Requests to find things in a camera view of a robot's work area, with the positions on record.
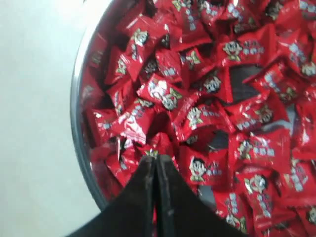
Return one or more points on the pile of red wrapped candies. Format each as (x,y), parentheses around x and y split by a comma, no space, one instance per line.
(226,89)

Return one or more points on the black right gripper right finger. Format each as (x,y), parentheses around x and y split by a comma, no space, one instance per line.
(179,211)

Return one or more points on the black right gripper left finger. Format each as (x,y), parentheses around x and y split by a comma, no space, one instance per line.
(130,214)

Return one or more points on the round steel bowl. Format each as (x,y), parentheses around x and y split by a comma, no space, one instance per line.
(97,11)

